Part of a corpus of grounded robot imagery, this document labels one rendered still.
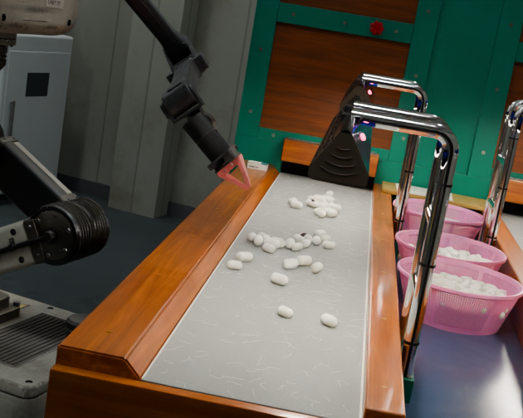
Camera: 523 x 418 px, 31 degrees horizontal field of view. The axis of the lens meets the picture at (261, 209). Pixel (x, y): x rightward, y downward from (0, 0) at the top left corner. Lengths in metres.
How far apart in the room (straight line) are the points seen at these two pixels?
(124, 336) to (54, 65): 4.03
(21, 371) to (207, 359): 0.64
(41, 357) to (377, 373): 0.86
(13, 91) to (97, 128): 0.74
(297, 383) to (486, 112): 1.78
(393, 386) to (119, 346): 0.39
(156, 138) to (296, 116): 2.32
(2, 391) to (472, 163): 1.69
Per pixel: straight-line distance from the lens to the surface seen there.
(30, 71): 5.18
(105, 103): 5.63
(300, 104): 3.02
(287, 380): 1.38
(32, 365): 1.99
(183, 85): 2.14
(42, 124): 5.34
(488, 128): 3.02
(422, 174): 3.03
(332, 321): 1.62
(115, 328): 1.40
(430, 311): 1.96
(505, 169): 2.48
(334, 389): 1.38
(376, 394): 1.33
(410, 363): 1.55
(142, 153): 5.32
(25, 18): 1.99
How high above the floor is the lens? 1.25
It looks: 12 degrees down
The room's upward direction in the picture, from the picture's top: 9 degrees clockwise
